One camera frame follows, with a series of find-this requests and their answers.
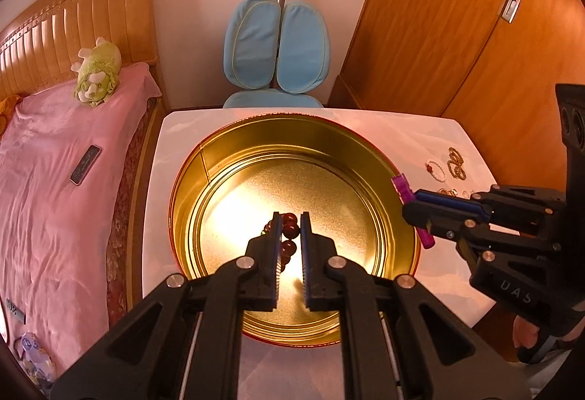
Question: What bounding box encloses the white pearl bracelet red bead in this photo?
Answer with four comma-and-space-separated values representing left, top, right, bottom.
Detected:
425, 159, 446, 182

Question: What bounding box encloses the orange pillow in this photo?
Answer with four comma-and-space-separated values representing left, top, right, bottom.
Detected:
0, 94, 23, 137

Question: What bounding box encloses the blue desk chair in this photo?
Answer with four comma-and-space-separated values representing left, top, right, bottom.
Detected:
222, 0, 330, 109

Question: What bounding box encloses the rose gold wristwatch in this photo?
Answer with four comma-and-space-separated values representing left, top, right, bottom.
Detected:
438, 188, 465, 197

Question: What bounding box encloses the brown wooden bead necklace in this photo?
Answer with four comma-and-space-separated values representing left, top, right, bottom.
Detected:
445, 146, 468, 181

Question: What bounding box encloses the green plush toy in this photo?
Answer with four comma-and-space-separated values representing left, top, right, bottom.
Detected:
71, 37, 122, 108

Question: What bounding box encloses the wooden wardrobe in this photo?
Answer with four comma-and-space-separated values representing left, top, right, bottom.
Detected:
328, 0, 584, 190

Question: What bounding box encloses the red gold round tin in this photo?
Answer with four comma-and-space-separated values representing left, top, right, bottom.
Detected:
169, 113, 420, 347

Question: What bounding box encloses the wooden bed headboard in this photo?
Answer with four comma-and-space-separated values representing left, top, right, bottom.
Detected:
1, 0, 165, 98

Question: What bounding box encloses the purple lipstick tube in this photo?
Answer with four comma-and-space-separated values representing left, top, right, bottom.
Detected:
392, 173, 435, 249

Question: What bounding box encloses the person's hand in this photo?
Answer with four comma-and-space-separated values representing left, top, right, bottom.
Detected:
513, 316, 539, 348

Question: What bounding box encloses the large dark red bead bracelet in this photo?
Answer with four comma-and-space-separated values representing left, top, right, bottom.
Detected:
261, 212, 302, 275

